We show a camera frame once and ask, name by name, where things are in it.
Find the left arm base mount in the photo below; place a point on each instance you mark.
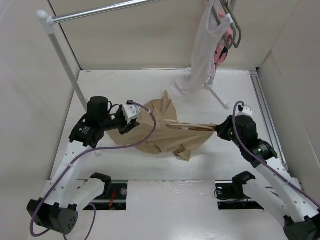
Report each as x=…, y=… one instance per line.
x=115, y=200

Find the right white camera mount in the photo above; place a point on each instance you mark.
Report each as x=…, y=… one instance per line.
x=244, y=110

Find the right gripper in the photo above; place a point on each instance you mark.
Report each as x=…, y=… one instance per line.
x=221, y=128

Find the wooden clothes hanger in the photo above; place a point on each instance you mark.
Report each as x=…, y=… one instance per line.
x=174, y=124

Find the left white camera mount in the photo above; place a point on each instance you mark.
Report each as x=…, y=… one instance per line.
x=130, y=112

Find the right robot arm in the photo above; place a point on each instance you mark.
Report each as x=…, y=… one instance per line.
x=277, y=193

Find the aluminium rail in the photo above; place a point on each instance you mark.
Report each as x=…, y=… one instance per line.
x=267, y=117

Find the pink patterned garment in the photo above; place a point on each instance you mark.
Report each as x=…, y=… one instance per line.
x=221, y=52

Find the white tank top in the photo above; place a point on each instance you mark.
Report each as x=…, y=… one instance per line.
x=210, y=34

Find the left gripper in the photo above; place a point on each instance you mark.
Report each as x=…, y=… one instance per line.
x=126, y=126

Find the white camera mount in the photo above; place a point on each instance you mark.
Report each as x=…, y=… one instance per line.
x=244, y=110
x=130, y=112

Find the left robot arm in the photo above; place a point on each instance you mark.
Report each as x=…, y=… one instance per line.
x=59, y=206

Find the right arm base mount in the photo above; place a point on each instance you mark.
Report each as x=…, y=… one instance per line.
x=229, y=199

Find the grey clothes hanger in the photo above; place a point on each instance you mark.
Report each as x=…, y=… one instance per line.
x=234, y=39

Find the beige t shirt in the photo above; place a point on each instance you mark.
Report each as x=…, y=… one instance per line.
x=164, y=139

